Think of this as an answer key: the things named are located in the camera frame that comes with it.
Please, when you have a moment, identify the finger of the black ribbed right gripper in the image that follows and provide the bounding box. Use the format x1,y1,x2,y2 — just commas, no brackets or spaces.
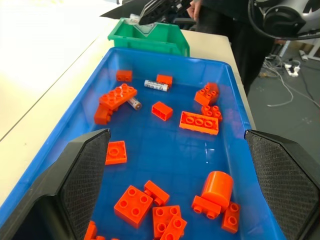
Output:
138,0,168,26
164,0,194,18

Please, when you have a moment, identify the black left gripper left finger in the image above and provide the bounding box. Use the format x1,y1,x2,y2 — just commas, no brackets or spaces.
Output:
0,128,112,240

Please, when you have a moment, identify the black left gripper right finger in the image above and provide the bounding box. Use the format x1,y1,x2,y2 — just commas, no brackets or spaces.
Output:
244,129,320,240

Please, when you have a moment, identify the green plastic bin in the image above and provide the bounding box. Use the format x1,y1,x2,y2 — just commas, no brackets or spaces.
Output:
107,17,191,58

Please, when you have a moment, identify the blue plastic bin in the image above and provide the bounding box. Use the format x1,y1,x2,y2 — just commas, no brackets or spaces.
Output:
0,46,288,240

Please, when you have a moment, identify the bystander bare hand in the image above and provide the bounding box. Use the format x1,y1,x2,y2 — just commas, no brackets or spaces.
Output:
188,0,202,20

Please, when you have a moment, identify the flat orange square brick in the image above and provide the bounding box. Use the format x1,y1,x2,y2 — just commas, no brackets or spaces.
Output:
104,140,128,166

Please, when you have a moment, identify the small orange building brick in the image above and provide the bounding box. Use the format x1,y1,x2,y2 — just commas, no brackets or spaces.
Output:
115,69,134,83
83,220,106,240
220,201,242,235
191,195,222,221
143,179,171,207
151,100,174,122
93,103,114,125
156,74,174,87
159,215,188,240

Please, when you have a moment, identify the orange cylinder block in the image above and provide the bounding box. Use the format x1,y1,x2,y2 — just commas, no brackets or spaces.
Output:
200,170,234,211

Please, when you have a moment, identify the orange four-stud building brick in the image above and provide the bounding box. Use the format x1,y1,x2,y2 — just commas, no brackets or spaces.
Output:
201,104,224,123
113,185,154,230
152,205,183,239

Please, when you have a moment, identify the person in dark clothes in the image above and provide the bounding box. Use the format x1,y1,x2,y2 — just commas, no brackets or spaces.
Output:
188,0,277,95

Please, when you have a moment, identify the long orange eight-stud brick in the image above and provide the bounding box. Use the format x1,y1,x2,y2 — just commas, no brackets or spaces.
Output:
178,110,220,136
98,83,138,111

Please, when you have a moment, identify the silver black robot body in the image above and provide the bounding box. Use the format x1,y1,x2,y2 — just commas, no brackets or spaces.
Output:
259,0,320,40

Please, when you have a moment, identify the white power strip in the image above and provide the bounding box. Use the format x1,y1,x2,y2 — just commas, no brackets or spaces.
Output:
284,63,300,77

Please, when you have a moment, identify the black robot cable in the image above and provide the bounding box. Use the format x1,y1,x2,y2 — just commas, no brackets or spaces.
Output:
247,0,320,41

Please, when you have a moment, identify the white floor cable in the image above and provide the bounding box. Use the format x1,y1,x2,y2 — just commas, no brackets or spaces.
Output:
259,53,305,108

